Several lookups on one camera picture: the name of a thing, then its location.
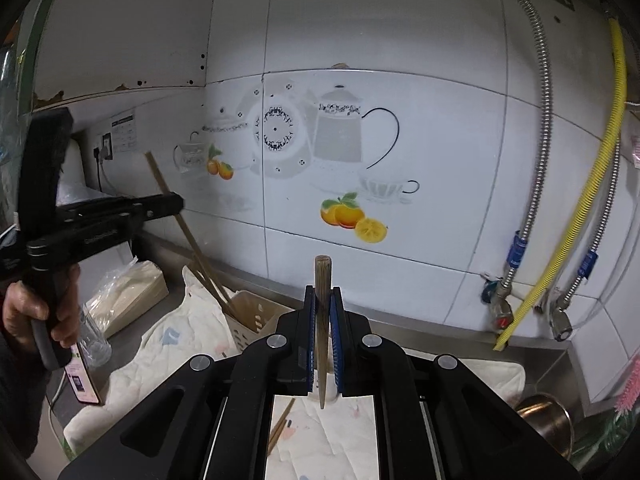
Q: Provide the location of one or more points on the metal angle valve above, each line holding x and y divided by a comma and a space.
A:
561, 327
495, 295

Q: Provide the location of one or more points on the cream quilted patterned mat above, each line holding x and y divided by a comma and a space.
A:
334, 440

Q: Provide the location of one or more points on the white countertop appliance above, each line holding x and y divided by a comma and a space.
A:
72, 186

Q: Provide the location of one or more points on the bagged beige paper stack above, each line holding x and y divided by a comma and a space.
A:
125, 294

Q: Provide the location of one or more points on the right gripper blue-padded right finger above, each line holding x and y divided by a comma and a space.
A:
434, 419

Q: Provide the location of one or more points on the clear drinking glass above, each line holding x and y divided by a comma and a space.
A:
96, 349

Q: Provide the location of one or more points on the wall power socket with plug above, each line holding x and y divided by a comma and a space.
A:
102, 153

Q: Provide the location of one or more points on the person's left hand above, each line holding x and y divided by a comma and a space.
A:
21, 306

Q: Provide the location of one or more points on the brown wooden chopstick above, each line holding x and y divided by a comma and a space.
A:
322, 290
200, 258
214, 290
278, 428

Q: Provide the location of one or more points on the stainless steel pot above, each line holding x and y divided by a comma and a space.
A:
550, 419

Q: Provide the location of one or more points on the beige plastic utensil holder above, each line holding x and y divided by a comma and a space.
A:
255, 317

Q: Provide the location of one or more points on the wall instruction sticker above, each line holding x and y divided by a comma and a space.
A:
124, 132

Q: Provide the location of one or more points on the pink bottle brush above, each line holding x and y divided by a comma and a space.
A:
628, 398

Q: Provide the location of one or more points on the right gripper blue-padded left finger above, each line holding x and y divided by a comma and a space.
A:
210, 419

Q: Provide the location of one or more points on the smartphone with lit screen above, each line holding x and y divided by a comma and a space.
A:
80, 380

